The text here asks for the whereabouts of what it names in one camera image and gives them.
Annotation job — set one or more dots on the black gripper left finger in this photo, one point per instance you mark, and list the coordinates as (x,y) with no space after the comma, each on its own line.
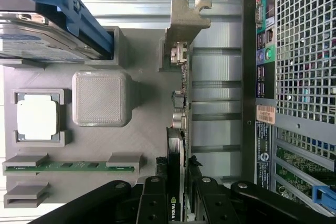
(152,203)

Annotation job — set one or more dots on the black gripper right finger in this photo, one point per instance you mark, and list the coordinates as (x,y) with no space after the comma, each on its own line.
(207,203)

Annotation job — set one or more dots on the bare green RAM stick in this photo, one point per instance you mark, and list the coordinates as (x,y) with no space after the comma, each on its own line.
(73,166)

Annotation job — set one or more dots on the green motherboard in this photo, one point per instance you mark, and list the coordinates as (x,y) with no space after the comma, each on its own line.
(288,155)

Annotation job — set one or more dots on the pink service tag sticker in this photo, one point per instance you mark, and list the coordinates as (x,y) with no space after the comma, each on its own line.
(265,113)

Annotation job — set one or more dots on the blue case latch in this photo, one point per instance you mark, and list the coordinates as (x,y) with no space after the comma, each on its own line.
(321,195)

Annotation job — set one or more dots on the grey printed parts rack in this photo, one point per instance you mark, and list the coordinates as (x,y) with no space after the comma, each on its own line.
(99,98)

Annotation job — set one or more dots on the black open PC case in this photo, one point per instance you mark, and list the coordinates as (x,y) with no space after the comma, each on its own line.
(249,77)

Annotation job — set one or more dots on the silver CPU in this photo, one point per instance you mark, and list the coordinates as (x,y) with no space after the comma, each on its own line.
(36,117)

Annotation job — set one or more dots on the hard disk blue carrier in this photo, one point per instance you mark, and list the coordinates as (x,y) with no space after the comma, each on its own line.
(52,43)

